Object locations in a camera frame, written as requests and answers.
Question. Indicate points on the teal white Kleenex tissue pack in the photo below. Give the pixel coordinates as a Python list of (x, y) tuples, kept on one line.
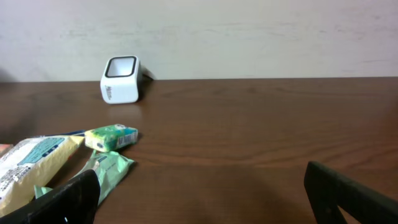
[(110, 138)]

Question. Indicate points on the white barcode scanner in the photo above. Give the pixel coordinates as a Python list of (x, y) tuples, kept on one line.
[(121, 80)]

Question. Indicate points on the orange tissue pack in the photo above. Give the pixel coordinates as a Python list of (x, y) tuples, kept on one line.
[(5, 148)]

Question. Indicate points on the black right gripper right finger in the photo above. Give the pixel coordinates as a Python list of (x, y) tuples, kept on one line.
[(328, 192)]

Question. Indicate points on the cream wipes pack blue edges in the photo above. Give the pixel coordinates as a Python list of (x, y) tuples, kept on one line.
[(31, 162)]

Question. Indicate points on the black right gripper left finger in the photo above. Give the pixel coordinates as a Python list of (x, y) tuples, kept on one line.
[(74, 202)]

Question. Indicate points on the green soft wipes pack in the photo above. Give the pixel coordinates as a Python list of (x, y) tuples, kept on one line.
[(110, 168)]

